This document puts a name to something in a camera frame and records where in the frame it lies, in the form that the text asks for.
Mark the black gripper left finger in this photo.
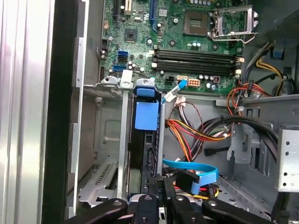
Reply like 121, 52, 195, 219
61, 176, 164, 224

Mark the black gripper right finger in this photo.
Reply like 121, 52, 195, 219
163, 177, 273, 224

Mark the red yellow power wire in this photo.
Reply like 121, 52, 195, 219
174, 183, 221, 201

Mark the blue data wire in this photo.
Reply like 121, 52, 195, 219
163, 159, 220, 195

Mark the hard disk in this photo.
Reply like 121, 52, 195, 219
129, 86, 164, 199

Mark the grey metal disk bay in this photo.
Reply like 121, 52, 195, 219
78, 77, 165, 208

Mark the grey metal drive cage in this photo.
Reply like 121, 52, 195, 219
216, 93, 299, 224

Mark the black open PC case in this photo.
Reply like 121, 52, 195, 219
42, 0, 299, 224

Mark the thin metal locking lever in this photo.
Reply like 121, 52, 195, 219
211, 32, 259, 44

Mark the green motherboard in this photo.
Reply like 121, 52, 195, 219
100, 0, 248, 95

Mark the CPU socket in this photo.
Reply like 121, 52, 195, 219
183, 11, 210, 36

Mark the blue expansion slot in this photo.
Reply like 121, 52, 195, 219
150, 0, 157, 32

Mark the metal socket cover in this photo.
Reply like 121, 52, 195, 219
210, 5, 259, 39

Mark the black expansion slot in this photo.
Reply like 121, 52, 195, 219
114, 0, 120, 23

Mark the red orange wire bundle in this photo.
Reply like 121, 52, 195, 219
164, 83, 273, 164

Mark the thick black wire bundle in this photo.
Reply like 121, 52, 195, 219
196, 115, 279, 164

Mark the blue wire with white label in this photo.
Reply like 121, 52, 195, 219
161, 79, 188, 103

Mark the yellow black wire bundle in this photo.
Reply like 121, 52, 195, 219
244, 41, 285, 96

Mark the small blue cable clip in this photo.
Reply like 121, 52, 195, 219
272, 47, 285, 59

